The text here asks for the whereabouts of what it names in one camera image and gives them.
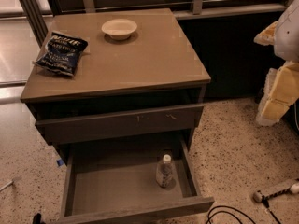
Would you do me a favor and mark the white bowl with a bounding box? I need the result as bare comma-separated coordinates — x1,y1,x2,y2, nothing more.
101,19,137,41

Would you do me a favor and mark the dark blue chip bag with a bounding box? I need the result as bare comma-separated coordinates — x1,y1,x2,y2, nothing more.
34,32,88,77

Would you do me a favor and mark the white striped floor tool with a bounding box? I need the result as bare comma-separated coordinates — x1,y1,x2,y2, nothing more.
253,178,299,203

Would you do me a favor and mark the open middle drawer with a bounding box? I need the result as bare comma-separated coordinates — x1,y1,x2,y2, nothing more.
56,133,214,224

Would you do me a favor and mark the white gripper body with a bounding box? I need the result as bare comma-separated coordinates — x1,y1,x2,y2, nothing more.
256,62,299,126

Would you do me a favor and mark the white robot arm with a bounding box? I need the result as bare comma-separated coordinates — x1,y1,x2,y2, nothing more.
254,0,299,126

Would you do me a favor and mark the brown drawer cabinet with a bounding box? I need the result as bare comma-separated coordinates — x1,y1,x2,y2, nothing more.
20,7,216,224

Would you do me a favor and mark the black floor cable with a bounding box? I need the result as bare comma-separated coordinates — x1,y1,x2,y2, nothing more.
205,205,257,224

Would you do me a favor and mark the grey stick on floor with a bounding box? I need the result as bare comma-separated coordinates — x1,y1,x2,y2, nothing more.
0,176,21,192

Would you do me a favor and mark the clear plastic bottle white cap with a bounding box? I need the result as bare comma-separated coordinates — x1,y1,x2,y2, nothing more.
156,154,173,188

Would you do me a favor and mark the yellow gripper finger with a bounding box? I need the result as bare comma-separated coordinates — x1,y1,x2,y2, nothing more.
253,21,278,46

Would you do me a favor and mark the closed upper drawer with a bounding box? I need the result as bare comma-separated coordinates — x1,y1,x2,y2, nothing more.
36,104,203,145

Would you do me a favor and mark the blue tape piece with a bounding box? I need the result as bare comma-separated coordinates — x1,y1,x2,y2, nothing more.
56,159,64,167

